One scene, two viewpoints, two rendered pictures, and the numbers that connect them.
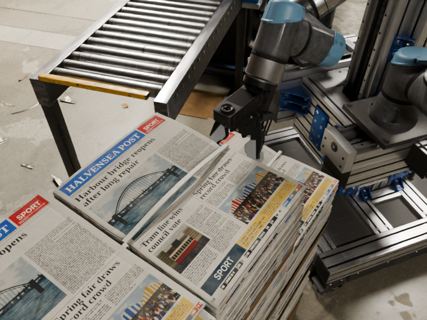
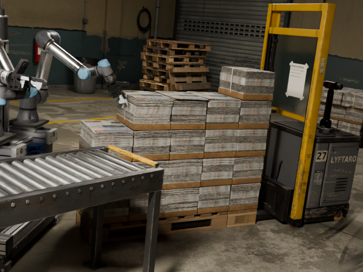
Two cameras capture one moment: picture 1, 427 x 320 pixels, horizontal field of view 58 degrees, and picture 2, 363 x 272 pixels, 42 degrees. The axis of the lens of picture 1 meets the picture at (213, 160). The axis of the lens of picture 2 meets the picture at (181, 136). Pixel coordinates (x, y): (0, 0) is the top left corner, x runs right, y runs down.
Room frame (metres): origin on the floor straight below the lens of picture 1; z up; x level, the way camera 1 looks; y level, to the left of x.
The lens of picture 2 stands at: (3.39, 1.85, 1.55)
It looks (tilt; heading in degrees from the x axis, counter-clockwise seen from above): 13 degrees down; 207
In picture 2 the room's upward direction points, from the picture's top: 6 degrees clockwise
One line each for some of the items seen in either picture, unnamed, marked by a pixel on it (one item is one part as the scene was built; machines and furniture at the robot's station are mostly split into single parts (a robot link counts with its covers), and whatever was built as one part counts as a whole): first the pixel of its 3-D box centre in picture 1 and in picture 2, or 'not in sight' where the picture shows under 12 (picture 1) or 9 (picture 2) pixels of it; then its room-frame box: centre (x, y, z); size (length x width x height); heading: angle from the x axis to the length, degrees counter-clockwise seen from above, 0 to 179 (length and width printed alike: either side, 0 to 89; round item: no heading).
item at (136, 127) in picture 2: not in sight; (148, 124); (0.53, 0.15, 0.86); 0.29 x 0.16 x 0.04; 144
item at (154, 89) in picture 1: (108, 82); (119, 162); (1.24, 0.40, 0.77); 0.47 x 0.05 x 0.05; 73
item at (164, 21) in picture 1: (160, 23); (36, 176); (1.74, 0.25, 0.77); 0.47 x 0.05 x 0.05; 73
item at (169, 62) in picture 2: not in sight; (174, 71); (-5.73, -3.02, 0.65); 1.33 x 0.94 x 1.30; 167
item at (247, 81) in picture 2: not in sight; (238, 145); (-0.26, 0.57, 0.65); 0.39 x 0.30 x 1.29; 54
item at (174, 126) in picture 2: not in sight; (177, 121); (0.23, 0.22, 0.86); 0.38 x 0.29 x 0.04; 54
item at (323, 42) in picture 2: not in sight; (310, 115); (-0.41, 1.10, 0.97); 0.09 x 0.09 x 1.75; 54
